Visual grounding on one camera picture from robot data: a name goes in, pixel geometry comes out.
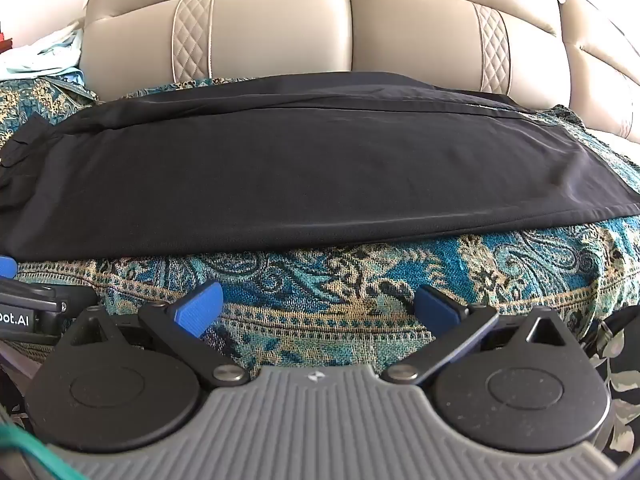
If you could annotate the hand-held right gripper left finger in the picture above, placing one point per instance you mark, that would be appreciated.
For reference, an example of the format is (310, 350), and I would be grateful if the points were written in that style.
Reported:
(197, 310)

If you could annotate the black pants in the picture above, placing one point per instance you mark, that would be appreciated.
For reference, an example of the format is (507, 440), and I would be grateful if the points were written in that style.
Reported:
(300, 175)

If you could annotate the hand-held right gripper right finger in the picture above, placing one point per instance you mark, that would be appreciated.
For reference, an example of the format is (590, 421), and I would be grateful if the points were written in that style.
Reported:
(437, 306)

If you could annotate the person's floral clothing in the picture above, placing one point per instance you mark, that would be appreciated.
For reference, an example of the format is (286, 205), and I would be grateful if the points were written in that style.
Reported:
(622, 385)

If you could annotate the teal paisley blanket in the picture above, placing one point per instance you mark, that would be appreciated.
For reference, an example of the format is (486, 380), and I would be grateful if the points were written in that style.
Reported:
(325, 285)

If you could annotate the light blue cloth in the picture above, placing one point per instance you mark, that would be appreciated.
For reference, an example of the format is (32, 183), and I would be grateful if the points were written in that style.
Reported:
(40, 60)

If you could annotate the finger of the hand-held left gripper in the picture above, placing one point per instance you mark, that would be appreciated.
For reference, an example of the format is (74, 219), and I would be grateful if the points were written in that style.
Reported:
(6, 266)

